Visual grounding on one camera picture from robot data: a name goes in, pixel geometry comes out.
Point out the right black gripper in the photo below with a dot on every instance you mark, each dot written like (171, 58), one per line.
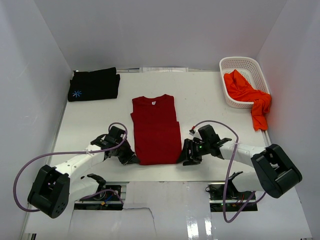
(185, 157)

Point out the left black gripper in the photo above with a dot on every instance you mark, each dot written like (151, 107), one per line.
(130, 158)

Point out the red t shirt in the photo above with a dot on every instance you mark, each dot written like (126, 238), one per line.
(157, 135)

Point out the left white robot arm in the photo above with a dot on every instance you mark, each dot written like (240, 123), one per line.
(55, 186)

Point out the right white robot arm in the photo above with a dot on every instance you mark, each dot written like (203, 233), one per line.
(274, 172)

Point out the folded black t shirt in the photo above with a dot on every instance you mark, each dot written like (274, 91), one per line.
(94, 85)

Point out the orange t shirt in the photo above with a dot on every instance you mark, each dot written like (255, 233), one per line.
(240, 90)

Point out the white papers at back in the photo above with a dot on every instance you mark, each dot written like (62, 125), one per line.
(163, 69)

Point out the white plastic basket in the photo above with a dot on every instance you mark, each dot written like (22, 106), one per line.
(250, 69)

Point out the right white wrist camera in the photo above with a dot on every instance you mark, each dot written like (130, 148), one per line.
(193, 132)

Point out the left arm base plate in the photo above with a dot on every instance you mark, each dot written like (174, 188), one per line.
(107, 201)

